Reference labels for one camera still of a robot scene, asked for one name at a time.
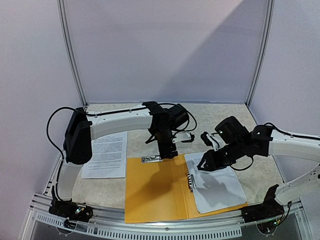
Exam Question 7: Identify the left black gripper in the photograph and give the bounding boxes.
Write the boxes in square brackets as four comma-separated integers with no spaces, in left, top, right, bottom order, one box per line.
[155,127,179,160]

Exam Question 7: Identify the chrome folder spring clip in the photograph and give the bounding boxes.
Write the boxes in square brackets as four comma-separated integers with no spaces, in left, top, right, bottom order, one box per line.
[187,172,197,193]

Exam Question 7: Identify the orange file folder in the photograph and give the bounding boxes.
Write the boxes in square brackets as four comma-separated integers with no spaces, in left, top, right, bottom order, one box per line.
[124,154,248,224]

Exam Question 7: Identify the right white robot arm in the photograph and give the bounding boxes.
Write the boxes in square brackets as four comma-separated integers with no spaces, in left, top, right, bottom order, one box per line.
[197,116,320,218]

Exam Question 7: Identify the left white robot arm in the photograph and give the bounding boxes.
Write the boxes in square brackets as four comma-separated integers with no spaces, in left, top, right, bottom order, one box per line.
[54,101,194,217]

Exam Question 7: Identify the chrome side folder clip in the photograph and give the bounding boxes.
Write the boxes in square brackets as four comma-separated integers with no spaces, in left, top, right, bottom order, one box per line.
[141,155,163,164]

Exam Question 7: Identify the stack of printed papers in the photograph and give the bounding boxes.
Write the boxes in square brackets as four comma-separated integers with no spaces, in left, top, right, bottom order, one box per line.
[81,131,128,179]

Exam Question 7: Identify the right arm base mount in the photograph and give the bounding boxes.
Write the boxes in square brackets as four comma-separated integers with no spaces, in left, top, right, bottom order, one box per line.
[240,184,292,226]

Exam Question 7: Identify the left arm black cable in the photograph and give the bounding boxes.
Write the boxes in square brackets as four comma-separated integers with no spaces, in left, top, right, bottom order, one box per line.
[46,106,78,161]

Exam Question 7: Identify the aluminium front rail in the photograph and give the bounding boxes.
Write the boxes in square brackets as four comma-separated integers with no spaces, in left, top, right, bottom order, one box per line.
[23,193,312,240]

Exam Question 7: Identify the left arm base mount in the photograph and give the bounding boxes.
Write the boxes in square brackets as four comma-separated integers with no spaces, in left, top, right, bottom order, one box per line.
[48,186,93,223]

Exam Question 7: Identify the right aluminium frame post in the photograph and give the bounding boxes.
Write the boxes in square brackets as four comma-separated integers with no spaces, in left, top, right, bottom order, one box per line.
[245,0,275,108]

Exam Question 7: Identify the aluminium frame post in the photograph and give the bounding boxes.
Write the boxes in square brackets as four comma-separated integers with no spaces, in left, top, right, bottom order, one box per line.
[245,0,275,108]
[57,0,88,107]

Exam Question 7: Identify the left aluminium frame post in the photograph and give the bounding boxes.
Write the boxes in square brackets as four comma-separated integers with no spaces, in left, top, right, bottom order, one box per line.
[57,0,88,107]

